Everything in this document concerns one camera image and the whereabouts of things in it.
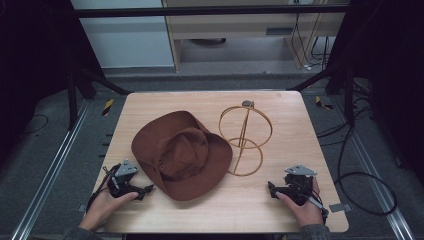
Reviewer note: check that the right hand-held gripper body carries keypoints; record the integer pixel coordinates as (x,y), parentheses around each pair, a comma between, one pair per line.
(299,185)

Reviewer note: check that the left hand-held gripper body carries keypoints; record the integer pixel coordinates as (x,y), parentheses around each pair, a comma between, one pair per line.
(122,180)

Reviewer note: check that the brown wide-brim hat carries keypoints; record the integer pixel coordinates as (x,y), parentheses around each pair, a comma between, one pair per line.
(186,156)

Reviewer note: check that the person's right hand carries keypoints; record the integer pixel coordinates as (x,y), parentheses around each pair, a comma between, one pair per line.
(305,213)

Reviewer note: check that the person's left hand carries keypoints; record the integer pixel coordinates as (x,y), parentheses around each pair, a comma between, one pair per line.
(103,208)

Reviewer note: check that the yellow black tape marker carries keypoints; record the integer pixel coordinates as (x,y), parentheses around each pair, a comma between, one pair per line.
(107,107)
(321,103)

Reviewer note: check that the black metal stand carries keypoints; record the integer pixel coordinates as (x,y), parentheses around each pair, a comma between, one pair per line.
(71,100)
(349,96)

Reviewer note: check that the white cabinet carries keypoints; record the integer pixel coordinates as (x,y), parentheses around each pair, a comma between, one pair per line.
(126,40)

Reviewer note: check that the wooden desk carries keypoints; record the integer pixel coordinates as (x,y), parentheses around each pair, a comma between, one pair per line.
(233,26)

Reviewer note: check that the grey metal table bracket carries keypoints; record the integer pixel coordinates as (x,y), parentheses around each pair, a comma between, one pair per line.
(82,208)
(340,207)

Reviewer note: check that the aluminium floor rail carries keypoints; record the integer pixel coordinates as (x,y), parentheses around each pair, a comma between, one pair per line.
(380,193)
(50,173)

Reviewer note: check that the black horizontal frame bar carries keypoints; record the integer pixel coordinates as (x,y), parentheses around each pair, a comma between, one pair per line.
(200,11)

